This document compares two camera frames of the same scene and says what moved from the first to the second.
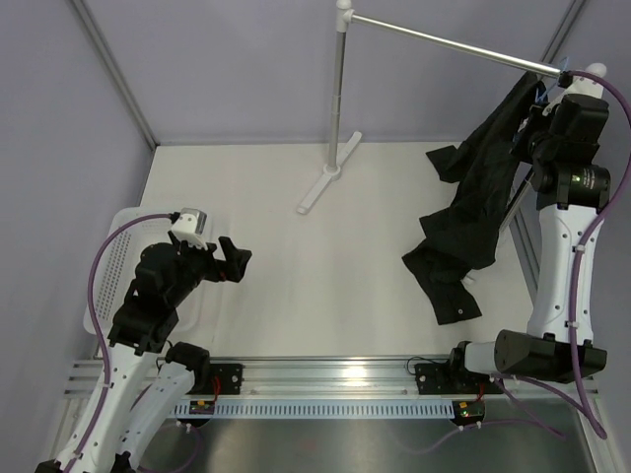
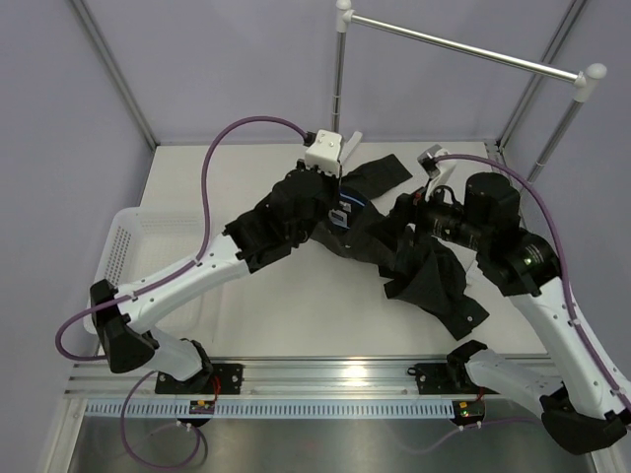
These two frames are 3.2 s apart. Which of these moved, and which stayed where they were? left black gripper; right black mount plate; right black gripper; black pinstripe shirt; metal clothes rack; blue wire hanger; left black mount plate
Moved: right black gripper; blue wire hanger; black pinstripe shirt; left black gripper
Stayed: right black mount plate; left black mount plate; metal clothes rack
